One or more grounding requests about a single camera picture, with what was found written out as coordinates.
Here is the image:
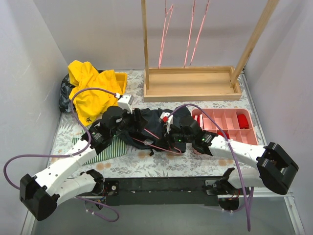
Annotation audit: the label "pink divided tray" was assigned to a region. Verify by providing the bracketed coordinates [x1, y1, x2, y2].
[191, 108, 258, 145]

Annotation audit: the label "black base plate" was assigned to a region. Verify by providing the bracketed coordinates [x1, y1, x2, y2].
[97, 176, 251, 206]

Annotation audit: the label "red folded cloth middle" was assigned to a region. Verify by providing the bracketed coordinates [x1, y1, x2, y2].
[217, 131, 230, 139]

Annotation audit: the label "red folded cloth right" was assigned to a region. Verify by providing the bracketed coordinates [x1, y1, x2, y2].
[237, 114, 249, 129]

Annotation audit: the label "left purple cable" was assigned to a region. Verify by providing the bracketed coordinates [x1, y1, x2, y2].
[2, 87, 120, 223]

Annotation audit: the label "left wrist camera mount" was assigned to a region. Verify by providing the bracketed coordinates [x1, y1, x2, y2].
[114, 93, 134, 114]

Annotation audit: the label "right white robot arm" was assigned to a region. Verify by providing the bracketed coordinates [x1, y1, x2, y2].
[159, 113, 299, 195]

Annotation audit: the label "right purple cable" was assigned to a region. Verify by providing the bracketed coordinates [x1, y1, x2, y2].
[168, 103, 254, 232]

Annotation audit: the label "red white folded cloth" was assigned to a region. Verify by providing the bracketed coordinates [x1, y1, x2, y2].
[193, 114, 204, 129]

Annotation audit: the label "yellow shirt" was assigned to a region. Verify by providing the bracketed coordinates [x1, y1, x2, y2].
[68, 60, 122, 126]

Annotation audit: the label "purple cable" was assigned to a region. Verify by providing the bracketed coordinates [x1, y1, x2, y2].
[2, 87, 120, 223]
[168, 103, 254, 232]

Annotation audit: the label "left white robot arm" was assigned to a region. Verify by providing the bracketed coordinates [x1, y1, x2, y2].
[20, 106, 146, 221]

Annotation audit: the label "green white striped cloth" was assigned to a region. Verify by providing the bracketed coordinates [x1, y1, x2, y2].
[67, 137, 127, 165]

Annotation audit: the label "dark patterned garment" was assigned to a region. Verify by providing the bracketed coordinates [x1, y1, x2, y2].
[59, 74, 75, 113]

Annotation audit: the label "pink hanger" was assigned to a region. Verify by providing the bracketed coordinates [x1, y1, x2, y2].
[129, 128, 186, 155]
[158, 0, 174, 69]
[183, 0, 196, 68]
[189, 0, 210, 66]

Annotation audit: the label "dark navy shorts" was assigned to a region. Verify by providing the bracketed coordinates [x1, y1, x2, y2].
[118, 108, 186, 149]

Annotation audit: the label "yellow plastic bin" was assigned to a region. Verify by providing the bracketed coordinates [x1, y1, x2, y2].
[115, 72, 128, 94]

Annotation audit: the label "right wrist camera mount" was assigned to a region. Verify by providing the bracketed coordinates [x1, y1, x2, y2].
[159, 112, 174, 134]

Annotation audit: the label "aluminium frame rail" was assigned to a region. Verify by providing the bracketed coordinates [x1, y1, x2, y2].
[22, 189, 305, 235]

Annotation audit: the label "wooden hanger rack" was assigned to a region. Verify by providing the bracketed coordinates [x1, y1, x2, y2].
[141, 0, 279, 102]

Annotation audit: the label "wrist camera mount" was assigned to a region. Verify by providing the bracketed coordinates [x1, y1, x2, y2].
[159, 112, 174, 134]
[114, 93, 134, 114]

